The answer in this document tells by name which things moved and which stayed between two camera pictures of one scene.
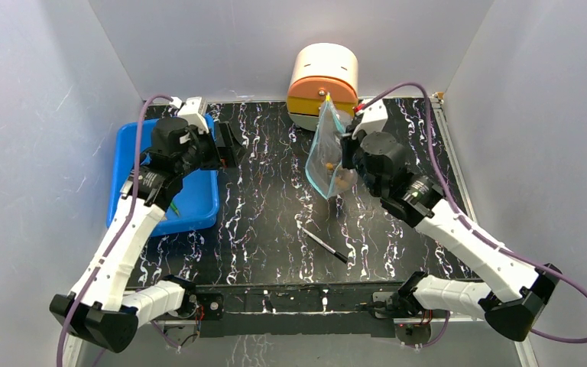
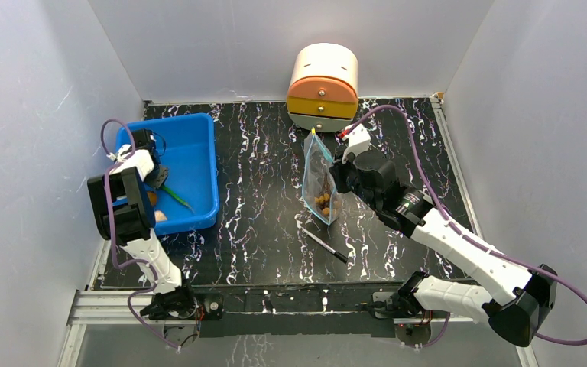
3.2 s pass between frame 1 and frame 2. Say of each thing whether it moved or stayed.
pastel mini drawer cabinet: stayed
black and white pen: stayed
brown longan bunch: moved
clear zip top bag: moved
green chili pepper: moved
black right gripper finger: moved
